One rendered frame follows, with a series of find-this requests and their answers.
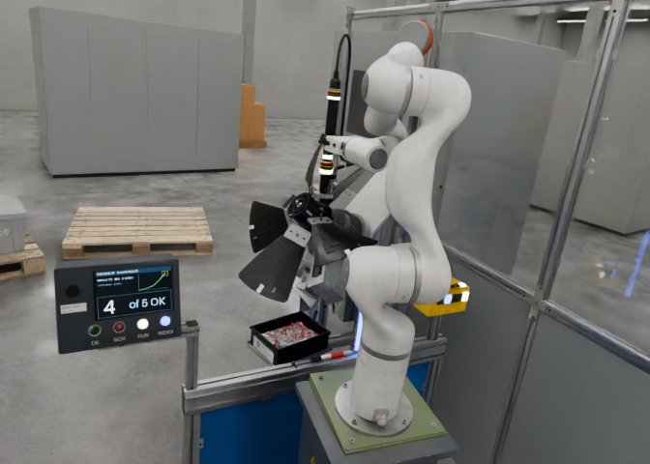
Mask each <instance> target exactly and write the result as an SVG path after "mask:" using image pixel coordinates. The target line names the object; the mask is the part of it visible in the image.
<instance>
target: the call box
mask: <svg viewBox="0 0 650 464"><path fill-rule="evenodd" d="M455 283H457V284H459V283H461V282H460V281H459V280H457V279H455V278H454V277H452V283H451V284H455ZM469 289H470V288H469V287H468V286H467V285H466V286H463V287H461V286H460V287H455V288H450V290H449V292H448V294H447V295H452V294H458V293H464V292H468V294H469ZM445 299H446V297H445V298H444V300H443V304H440V305H437V303H434V304H413V305H414V306H415V307H417V308H418V309H419V310H420V311H422V312H423V313H424V314H425V315H426V316H427V317H431V316H437V315H442V314H448V313H454V312H460V311H465V308H466V303H467V301H461V302H455V303H450V304H445Z"/></svg>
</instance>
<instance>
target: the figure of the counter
mask: <svg viewBox="0 0 650 464"><path fill-rule="evenodd" d="M97 312H98V319H104V318H112V317H120V316H122V303H121V295H113V296H104V297H97Z"/></svg>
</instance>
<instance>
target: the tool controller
mask: <svg viewBox="0 0 650 464"><path fill-rule="evenodd" d="M53 278H54V295H55V311H56V328H57V343H58V353H59V354H61V355H63V354H69V353H75V352H81V351H88V350H94V349H101V348H107V347H113V346H125V345H126V344H133V343H138V342H150V341H152V340H158V339H165V338H171V337H177V336H180V335H181V334H182V326H181V301H180V276H179V260H178V258H176V257H175V256H174V255H173V254H171V253H162V254H149V255H136V256H123V257H110V258H98V259H84V260H72V261H59V262H57V263H56V265H55V268H54V270H53ZM113 295H121V303H122V316H120V317H112V318H104V319H98V312H97V297H104V296H113ZM164 315H168V316H170V318H171V323H170V324H169V325H168V326H166V327H164V326H162V325H161V324H160V318H161V317H162V316H164ZM140 318H146V319H147V320H148V321H149V326H148V327H147V328H146V329H145V330H141V329H139V328H138V327H137V325H136V322H137V321H138V320H139V319H140ZM117 321H122V322H124V323H125V325H126V328H125V330H124V331H123V332H121V333H116V332H115V331H114V330H113V325H114V323H116V322H117ZM94 324H96V325H99V326H100V327H101V328H102V331H101V333H100V334H99V335H97V336H91V335H90V334H89V333H88V329H89V327H90V326H91V325H94Z"/></svg>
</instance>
